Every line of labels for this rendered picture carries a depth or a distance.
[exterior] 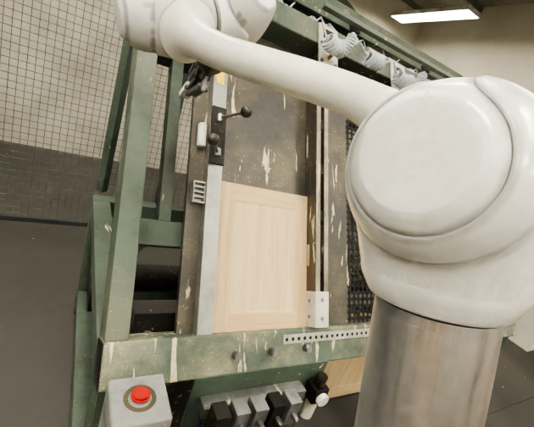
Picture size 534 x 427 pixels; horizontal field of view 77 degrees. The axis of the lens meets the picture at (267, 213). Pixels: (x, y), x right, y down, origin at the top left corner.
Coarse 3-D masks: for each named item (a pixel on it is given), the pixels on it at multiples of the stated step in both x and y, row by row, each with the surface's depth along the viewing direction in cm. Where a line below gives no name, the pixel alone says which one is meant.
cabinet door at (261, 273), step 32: (224, 192) 112; (256, 192) 119; (224, 224) 111; (256, 224) 118; (288, 224) 125; (224, 256) 109; (256, 256) 116; (288, 256) 123; (224, 288) 108; (256, 288) 114; (288, 288) 121; (224, 320) 106; (256, 320) 112; (288, 320) 119
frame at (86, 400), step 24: (96, 216) 173; (144, 216) 207; (96, 240) 152; (96, 264) 134; (144, 264) 158; (96, 288) 121; (144, 288) 154; (168, 288) 159; (96, 312) 111; (144, 312) 112; (168, 312) 116; (96, 336) 102; (72, 384) 155; (168, 384) 129; (192, 384) 135; (72, 408) 141; (96, 408) 88
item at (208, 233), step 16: (224, 96) 115; (208, 112) 115; (208, 128) 113; (208, 144) 111; (208, 160) 109; (208, 176) 108; (208, 192) 107; (208, 208) 106; (208, 224) 106; (208, 240) 105; (208, 256) 104; (208, 272) 103; (208, 288) 103; (208, 304) 102; (208, 320) 101
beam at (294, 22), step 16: (288, 16) 128; (304, 16) 132; (272, 32) 129; (288, 32) 129; (304, 32) 131; (288, 48) 138; (304, 48) 138; (352, 48) 145; (368, 48) 151; (352, 64) 147; (384, 80) 159
